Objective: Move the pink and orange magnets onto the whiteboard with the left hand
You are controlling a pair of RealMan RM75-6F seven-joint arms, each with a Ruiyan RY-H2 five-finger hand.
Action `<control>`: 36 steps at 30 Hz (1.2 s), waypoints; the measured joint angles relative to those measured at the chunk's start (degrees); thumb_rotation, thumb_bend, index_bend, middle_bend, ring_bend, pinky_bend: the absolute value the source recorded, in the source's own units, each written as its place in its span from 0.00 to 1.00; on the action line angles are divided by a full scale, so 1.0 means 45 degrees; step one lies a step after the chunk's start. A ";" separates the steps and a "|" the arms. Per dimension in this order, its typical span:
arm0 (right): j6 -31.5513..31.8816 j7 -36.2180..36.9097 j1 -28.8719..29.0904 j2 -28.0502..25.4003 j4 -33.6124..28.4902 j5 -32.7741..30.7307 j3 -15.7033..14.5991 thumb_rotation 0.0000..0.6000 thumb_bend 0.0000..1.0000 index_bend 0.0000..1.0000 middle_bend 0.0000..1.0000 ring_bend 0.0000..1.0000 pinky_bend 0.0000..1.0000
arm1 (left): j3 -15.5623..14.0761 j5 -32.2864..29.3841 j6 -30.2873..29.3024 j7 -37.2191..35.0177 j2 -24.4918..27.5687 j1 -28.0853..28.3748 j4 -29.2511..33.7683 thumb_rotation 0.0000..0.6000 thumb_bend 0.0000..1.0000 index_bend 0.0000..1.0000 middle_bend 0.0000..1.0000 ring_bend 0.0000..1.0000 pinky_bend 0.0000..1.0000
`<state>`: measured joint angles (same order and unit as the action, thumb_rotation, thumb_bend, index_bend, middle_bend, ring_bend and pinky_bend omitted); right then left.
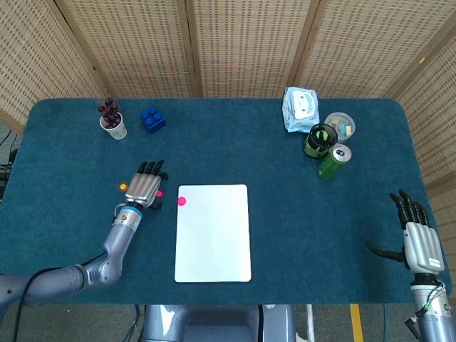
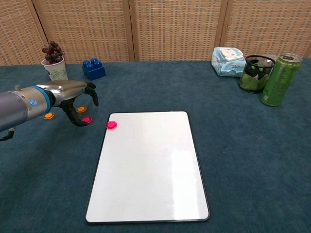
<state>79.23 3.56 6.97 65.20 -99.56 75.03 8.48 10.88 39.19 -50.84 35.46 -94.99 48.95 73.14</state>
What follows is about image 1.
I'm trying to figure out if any clear round plastic container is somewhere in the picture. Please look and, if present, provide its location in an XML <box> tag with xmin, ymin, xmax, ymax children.
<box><xmin>323</xmin><ymin>111</ymin><xmax>356</xmax><ymax>143</ymax></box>

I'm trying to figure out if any white rectangular board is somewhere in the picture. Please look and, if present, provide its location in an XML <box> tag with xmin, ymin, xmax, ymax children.
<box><xmin>174</xmin><ymin>184</ymin><xmax>252</xmax><ymax>284</ymax></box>

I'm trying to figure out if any dark red grape bunch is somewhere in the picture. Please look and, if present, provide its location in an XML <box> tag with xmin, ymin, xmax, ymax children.
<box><xmin>98</xmin><ymin>96</ymin><xmax>123</xmax><ymax>129</ymax></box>

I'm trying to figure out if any black cable bundle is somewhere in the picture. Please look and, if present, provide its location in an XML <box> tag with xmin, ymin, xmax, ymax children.
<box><xmin>0</xmin><ymin>128</ymin><xmax>19</xmax><ymax>193</ymax></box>

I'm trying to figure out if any dark teal table mat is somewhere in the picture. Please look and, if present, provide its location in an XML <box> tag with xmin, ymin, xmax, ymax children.
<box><xmin>0</xmin><ymin>98</ymin><xmax>430</xmax><ymax>306</ymax></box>

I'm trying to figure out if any white paper cup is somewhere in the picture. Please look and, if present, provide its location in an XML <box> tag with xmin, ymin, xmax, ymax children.
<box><xmin>99</xmin><ymin>113</ymin><xmax>128</xmax><ymax>140</ymax></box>

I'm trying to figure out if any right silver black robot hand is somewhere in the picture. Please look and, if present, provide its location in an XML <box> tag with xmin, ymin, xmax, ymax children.
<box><xmin>366</xmin><ymin>190</ymin><xmax>445</xmax><ymax>275</ymax></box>

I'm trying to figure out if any white metal table leg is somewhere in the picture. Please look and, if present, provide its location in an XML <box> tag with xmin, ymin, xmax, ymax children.
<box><xmin>305</xmin><ymin>304</ymin><xmax>316</xmax><ymax>342</ymax></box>

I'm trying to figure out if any light blue wet wipes pack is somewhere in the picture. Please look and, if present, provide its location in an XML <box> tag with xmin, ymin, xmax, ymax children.
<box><xmin>281</xmin><ymin>86</ymin><xmax>320</xmax><ymax>134</ymax></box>

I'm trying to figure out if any woven bamboo folding screen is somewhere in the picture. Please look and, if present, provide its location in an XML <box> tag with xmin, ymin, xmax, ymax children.
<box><xmin>0</xmin><ymin>0</ymin><xmax>456</xmax><ymax>247</ymax></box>

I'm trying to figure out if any blue toy brick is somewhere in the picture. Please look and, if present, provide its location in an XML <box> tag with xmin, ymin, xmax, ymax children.
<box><xmin>140</xmin><ymin>106</ymin><xmax>167</xmax><ymax>135</ymax></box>

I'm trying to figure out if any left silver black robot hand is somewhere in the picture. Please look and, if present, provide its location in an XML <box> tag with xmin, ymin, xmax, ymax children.
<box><xmin>125</xmin><ymin>160</ymin><xmax>169</xmax><ymax>211</ymax></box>

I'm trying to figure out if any green drink can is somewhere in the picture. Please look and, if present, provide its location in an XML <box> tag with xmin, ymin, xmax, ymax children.
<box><xmin>317</xmin><ymin>142</ymin><xmax>353</xmax><ymax>180</ymax></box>

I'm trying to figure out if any black green mesh pen holder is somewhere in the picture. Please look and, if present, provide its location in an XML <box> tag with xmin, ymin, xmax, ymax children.
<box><xmin>303</xmin><ymin>123</ymin><xmax>338</xmax><ymax>160</ymax></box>

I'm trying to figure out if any grey-blue robot torso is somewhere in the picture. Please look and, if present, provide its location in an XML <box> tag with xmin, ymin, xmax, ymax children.
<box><xmin>142</xmin><ymin>304</ymin><xmax>296</xmax><ymax>342</ymax></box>

